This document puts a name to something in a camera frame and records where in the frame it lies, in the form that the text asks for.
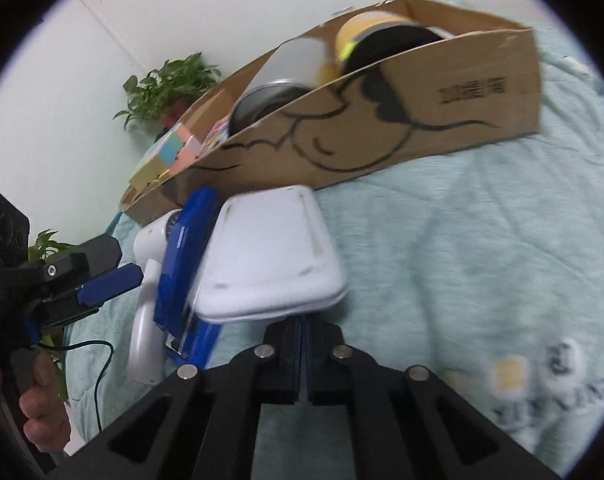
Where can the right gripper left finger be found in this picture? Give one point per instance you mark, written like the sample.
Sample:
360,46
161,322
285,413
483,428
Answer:
197,424

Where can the teal quilted blanket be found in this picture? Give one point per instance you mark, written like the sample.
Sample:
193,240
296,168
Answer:
486,265

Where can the white case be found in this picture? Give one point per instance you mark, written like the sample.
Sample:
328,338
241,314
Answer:
270,254

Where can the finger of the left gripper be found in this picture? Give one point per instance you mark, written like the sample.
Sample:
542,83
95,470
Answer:
97,256
83,300

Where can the yellow black tea canister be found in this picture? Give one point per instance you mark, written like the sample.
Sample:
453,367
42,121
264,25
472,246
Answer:
370,37

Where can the green leafy plant left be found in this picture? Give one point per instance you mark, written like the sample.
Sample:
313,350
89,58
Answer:
40,252

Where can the silver metal tin can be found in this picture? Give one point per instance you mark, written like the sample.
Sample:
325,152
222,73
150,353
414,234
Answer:
296,67

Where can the white hair dryer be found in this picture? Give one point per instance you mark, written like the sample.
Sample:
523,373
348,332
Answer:
146,357

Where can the person left hand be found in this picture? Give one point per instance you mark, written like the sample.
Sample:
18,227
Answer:
47,423

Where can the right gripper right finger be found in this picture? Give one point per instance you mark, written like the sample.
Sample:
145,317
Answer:
407,424

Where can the brown cardboard box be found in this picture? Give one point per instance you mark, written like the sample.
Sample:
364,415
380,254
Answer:
482,85

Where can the pastel rubik cube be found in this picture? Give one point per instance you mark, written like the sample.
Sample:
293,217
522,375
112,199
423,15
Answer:
175,151

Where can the potted plant red pot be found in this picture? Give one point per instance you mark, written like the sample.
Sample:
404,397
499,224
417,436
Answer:
165,93

